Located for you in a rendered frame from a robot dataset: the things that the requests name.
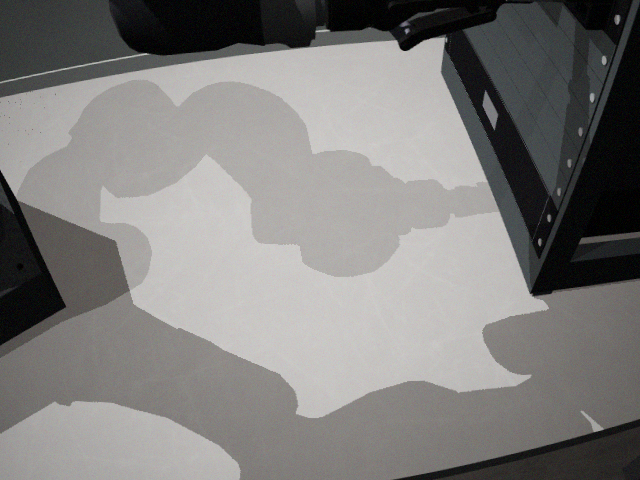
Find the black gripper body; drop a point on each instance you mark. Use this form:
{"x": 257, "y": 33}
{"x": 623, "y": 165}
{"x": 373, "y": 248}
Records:
{"x": 350, "y": 15}

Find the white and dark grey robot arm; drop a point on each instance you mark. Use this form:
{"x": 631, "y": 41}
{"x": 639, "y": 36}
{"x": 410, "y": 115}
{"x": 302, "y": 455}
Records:
{"x": 169, "y": 27}

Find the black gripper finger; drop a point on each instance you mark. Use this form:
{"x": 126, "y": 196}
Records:
{"x": 411, "y": 33}

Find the dark grey server rack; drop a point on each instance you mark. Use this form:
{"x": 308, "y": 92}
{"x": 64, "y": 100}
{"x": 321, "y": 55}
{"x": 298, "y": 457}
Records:
{"x": 547, "y": 103}

